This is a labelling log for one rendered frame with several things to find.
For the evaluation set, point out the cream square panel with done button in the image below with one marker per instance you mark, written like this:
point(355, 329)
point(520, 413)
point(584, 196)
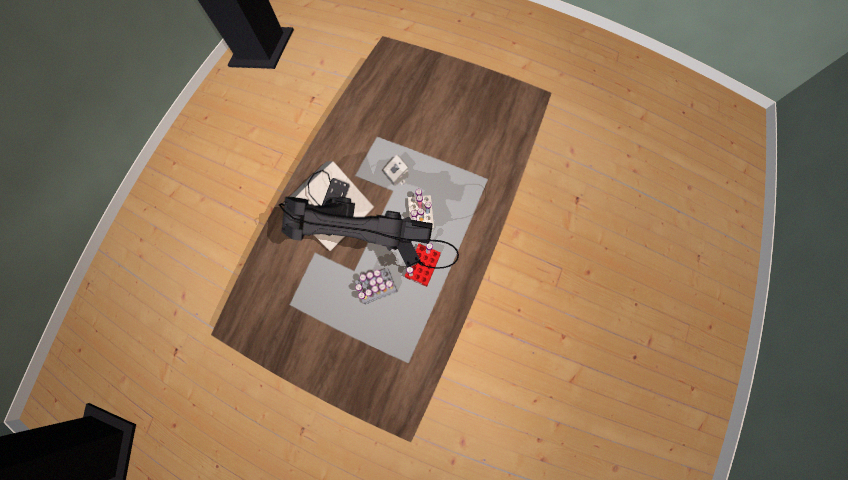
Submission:
point(397, 176)

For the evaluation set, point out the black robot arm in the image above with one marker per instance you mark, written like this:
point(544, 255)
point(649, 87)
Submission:
point(327, 220)

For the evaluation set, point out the white tube rack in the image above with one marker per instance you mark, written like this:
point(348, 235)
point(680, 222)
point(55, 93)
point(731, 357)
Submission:
point(427, 217)

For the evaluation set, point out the red tube rack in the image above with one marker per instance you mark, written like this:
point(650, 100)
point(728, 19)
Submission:
point(419, 272)

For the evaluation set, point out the grey bench mat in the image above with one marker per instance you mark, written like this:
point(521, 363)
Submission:
point(393, 324)

